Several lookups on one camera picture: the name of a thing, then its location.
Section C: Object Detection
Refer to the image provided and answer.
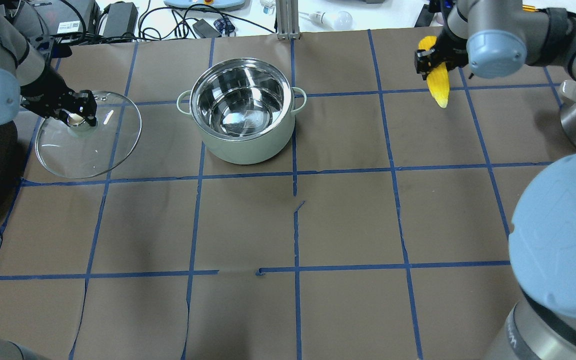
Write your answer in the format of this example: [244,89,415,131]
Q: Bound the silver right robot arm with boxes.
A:
[414,0,576,81]

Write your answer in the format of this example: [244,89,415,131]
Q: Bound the black red computer box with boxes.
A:
[12,0,101,38]

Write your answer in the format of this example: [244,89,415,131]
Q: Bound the black power adapter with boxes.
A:
[99,1,138,40]

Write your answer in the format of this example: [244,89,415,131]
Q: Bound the white light bulb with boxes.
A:
[307,11,354,31]

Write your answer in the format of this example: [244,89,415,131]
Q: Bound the aluminium frame post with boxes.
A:
[275,0,301,41]

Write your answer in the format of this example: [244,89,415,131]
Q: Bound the small black adapter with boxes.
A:
[192,19,222,39]

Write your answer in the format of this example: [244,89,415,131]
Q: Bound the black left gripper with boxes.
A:
[21,67,98,126]

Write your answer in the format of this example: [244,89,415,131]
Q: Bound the pale green cooking pot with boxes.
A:
[175,57,308,166]

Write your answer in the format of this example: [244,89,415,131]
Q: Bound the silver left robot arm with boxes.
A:
[0,14,98,127]

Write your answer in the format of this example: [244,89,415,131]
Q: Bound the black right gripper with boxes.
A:
[414,23,469,81]

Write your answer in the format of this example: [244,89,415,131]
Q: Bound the yellow corn cob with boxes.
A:
[418,35,450,109]

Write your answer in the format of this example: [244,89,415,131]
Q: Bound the glass pot lid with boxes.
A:
[34,91,142,179]

